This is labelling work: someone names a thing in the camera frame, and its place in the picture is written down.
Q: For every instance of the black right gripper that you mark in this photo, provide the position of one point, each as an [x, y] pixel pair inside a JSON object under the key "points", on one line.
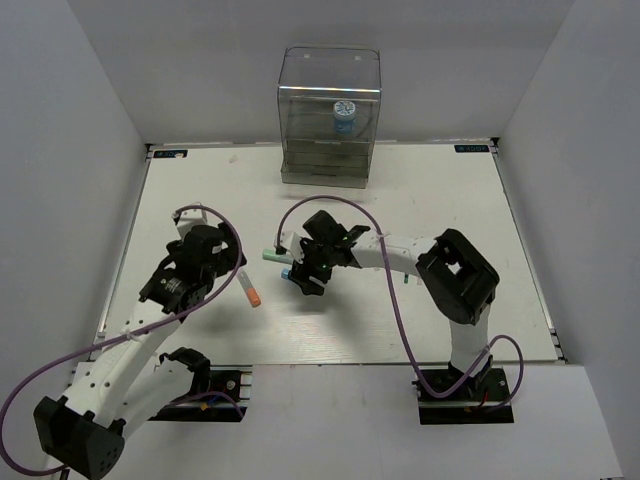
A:
{"points": [[300, 272]]}

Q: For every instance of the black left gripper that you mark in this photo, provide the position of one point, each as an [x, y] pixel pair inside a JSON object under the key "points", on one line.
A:
{"points": [[228, 254]]}

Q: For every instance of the green highlighter marker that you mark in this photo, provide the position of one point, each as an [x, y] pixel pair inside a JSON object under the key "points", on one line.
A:
{"points": [[273, 256]]}

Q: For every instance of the orange highlighter marker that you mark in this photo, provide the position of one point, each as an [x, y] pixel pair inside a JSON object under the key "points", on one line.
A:
{"points": [[248, 288]]}

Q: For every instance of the blue white round jar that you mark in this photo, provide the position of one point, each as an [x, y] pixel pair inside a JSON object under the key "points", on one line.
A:
{"points": [[344, 116]]}

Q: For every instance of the clear acrylic drawer organizer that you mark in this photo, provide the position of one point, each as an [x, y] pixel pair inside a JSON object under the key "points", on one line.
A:
{"points": [[311, 80]]}

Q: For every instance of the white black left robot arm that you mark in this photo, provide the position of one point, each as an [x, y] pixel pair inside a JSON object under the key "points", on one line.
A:
{"points": [[131, 381]]}

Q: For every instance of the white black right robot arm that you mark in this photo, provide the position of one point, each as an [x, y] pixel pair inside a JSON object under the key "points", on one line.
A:
{"points": [[459, 279]]}

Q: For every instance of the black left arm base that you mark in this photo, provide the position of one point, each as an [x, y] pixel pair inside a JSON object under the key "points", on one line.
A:
{"points": [[223, 398]]}

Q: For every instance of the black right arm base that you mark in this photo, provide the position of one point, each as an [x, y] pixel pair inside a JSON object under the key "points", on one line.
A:
{"points": [[485, 403]]}

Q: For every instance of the blue left corner label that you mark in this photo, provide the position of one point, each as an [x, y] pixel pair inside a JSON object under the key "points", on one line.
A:
{"points": [[170, 154]]}

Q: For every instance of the blue corner label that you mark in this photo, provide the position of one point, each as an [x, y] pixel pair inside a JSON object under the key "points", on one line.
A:
{"points": [[170, 154], [471, 148]]}

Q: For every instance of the blue right corner label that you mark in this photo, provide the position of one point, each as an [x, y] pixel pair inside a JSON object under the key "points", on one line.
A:
{"points": [[471, 148]]}

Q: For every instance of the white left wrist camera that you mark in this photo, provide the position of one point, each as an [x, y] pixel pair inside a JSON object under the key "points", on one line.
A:
{"points": [[188, 218]]}

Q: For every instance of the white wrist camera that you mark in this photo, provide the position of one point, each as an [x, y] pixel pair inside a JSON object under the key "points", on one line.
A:
{"points": [[188, 218], [288, 243]]}

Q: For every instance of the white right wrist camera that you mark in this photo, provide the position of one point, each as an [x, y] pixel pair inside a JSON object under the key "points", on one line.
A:
{"points": [[288, 243]]}

